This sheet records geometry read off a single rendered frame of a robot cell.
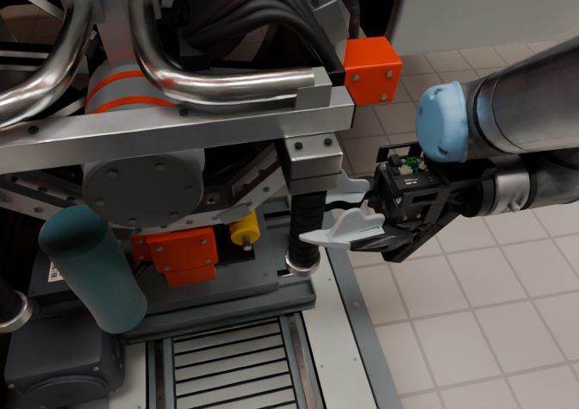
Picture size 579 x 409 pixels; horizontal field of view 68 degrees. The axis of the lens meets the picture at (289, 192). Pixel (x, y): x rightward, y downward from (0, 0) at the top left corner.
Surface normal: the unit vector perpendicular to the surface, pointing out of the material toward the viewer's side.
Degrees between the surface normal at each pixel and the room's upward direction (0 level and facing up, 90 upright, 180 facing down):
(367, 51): 0
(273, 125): 90
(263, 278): 0
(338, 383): 0
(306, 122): 90
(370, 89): 90
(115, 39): 90
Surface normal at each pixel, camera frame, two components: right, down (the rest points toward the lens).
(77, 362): 0.11, -0.31
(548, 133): -0.64, 0.76
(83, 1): 0.45, -0.64
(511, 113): -0.97, 0.22
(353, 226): 0.31, 0.73
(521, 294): 0.03, -0.65
